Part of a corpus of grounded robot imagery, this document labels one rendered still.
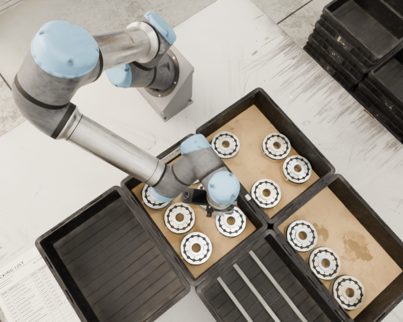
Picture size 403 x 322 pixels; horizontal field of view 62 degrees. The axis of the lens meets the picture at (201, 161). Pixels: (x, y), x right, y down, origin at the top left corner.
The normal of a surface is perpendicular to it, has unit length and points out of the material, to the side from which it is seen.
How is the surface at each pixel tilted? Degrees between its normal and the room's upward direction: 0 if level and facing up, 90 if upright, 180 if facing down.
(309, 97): 0
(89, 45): 38
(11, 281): 0
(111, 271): 0
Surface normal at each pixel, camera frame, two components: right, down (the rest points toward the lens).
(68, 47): 0.59, -0.49
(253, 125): 0.04, -0.32
